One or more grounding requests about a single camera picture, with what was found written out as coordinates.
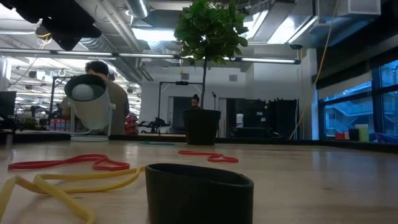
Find teal rubber band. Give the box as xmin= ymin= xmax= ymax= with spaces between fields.
xmin=139 ymin=141 xmax=175 ymax=146

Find long ceiling light bar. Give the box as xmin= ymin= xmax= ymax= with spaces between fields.
xmin=0 ymin=47 xmax=302 ymax=65

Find black cabinet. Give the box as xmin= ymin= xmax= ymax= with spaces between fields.
xmin=226 ymin=98 xmax=299 ymax=139

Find long yellow rubber band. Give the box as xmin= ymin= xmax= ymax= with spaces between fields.
xmin=0 ymin=166 xmax=146 ymax=224

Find black oval container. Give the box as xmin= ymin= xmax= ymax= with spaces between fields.
xmin=145 ymin=163 xmax=255 ymax=224

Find black camera stand frame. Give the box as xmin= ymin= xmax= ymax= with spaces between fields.
xmin=157 ymin=80 xmax=203 ymax=125

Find white spotlight lamp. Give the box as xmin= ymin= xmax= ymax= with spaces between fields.
xmin=63 ymin=73 xmax=118 ymax=142

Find ceiling cord reel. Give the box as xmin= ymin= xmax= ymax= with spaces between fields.
xmin=32 ymin=24 xmax=53 ymax=40

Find yellow hanging cable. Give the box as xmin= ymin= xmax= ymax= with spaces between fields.
xmin=289 ymin=0 xmax=338 ymax=140

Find pale green cup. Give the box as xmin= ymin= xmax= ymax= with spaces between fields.
xmin=355 ymin=124 xmax=369 ymax=142

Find blue tinted window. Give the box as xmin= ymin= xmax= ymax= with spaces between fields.
xmin=318 ymin=58 xmax=398 ymax=140

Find black computer monitor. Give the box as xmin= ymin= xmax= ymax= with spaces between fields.
xmin=0 ymin=91 xmax=17 ymax=116

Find silver ceiling duct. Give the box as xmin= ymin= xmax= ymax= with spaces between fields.
xmin=126 ymin=0 xmax=150 ymax=19

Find pink box row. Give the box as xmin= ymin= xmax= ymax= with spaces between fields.
xmin=49 ymin=118 xmax=82 ymax=132

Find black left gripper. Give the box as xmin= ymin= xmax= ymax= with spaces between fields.
xmin=0 ymin=0 xmax=102 ymax=52

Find red plastic crates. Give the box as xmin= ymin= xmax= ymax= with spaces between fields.
xmin=125 ymin=114 xmax=139 ymax=135

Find potted green plant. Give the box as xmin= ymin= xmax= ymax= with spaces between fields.
xmin=173 ymin=0 xmax=249 ymax=146

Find red rubber band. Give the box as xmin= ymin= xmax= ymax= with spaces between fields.
xmin=178 ymin=150 xmax=239 ymax=164
xmin=7 ymin=154 xmax=131 ymax=172

